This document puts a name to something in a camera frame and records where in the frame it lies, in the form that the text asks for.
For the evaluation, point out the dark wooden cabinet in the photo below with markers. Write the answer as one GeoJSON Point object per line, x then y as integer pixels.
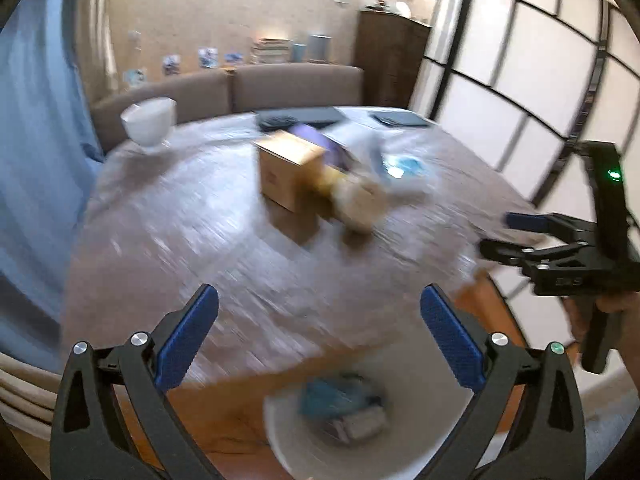
{"type": "Point", "coordinates": [392, 60]}

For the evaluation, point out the grey white packet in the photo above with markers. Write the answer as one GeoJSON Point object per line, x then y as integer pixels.
{"type": "Point", "coordinates": [365, 425]}

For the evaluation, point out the large black phone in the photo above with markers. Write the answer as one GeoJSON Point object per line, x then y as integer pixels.
{"type": "Point", "coordinates": [310, 115]}

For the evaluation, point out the purple bubble wrap packet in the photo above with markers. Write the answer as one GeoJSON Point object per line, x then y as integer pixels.
{"type": "Point", "coordinates": [320, 142]}

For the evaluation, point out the blue curtain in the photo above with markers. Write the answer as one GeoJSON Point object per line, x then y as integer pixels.
{"type": "Point", "coordinates": [40, 160]}

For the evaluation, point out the small landscape photo card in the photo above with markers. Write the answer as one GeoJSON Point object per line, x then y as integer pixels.
{"type": "Point", "coordinates": [232, 58]}

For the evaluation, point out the wide photo card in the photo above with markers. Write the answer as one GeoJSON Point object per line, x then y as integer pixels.
{"type": "Point", "coordinates": [135, 78]}

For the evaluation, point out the beige wrapper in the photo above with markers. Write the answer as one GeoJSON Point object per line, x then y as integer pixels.
{"type": "Point", "coordinates": [357, 200]}

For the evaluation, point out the brown sofa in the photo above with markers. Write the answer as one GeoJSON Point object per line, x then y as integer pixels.
{"type": "Point", "coordinates": [290, 85]}

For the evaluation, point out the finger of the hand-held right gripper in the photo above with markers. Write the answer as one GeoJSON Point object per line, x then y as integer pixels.
{"type": "Point", "coordinates": [525, 221]}
{"type": "Point", "coordinates": [505, 251]}

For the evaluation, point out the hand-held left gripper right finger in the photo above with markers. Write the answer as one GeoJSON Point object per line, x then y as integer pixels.
{"type": "Point", "coordinates": [452, 340]}

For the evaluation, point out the large grey cylinder speaker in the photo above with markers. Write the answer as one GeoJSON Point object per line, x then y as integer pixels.
{"type": "Point", "coordinates": [321, 49]}

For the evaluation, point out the white footed ceramic bowl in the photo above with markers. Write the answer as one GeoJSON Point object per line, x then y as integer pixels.
{"type": "Point", "coordinates": [150, 120]}

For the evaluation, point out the white waste bin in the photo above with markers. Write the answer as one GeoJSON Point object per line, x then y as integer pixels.
{"type": "Point", "coordinates": [310, 450]}

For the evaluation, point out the white black-framed sliding screen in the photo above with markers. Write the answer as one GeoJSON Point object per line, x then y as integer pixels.
{"type": "Point", "coordinates": [525, 60]}

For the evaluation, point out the blue wrapper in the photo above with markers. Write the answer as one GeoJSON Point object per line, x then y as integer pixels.
{"type": "Point", "coordinates": [330, 395]}

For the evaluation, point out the white round plate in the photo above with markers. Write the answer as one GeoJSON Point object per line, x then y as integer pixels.
{"type": "Point", "coordinates": [404, 9]}

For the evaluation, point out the brown carton box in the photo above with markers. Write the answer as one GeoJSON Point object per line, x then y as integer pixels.
{"type": "Point", "coordinates": [285, 175]}

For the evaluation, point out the beige patterned cushion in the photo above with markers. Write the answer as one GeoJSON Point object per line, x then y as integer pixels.
{"type": "Point", "coordinates": [20, 390]}

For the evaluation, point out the upright photo card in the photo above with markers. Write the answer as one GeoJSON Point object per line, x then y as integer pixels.
{"type": "Point", "coordinates": [208, 57]}
{"type": "Point", "coordinates": [171, 65]}

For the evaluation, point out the stack of books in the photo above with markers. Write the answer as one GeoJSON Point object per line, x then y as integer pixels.
{"type": "Point", "coordinates": [272, 51]}

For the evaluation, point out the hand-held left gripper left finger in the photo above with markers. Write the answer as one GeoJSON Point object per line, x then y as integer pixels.
{"type": "Point", "coordinates": [187, 340]}

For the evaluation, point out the person's right hand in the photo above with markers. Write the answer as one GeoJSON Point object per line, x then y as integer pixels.
{"type": "Point", "coordinates": [625, 305]}

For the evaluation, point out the beige curtain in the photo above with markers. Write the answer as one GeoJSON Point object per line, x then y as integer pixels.
{"type": "Point", "coordinates": [95, 25]}

